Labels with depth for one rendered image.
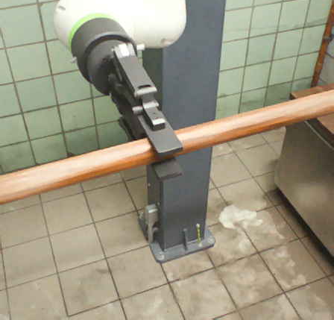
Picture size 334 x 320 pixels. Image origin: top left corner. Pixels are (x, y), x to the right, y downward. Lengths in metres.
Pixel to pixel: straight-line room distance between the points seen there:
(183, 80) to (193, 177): 0.42
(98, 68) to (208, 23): 0.67
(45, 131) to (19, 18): 0.54
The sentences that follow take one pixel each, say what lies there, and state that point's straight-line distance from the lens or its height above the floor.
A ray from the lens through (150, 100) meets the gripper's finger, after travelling 0.53.
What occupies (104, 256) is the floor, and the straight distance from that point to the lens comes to 1.89.
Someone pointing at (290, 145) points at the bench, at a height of 0.36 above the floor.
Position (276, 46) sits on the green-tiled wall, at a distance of 2.29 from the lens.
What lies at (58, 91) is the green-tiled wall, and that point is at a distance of 1.95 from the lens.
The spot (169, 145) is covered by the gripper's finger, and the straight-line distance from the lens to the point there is 0.49.
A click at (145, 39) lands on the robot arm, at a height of 1.17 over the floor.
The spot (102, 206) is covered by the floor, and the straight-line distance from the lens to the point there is 2.07.
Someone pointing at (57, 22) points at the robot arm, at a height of 1.21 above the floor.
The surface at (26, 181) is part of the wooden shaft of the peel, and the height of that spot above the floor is 1.20.
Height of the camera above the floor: 1.53
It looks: 42 degrees down
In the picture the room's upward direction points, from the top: straight up
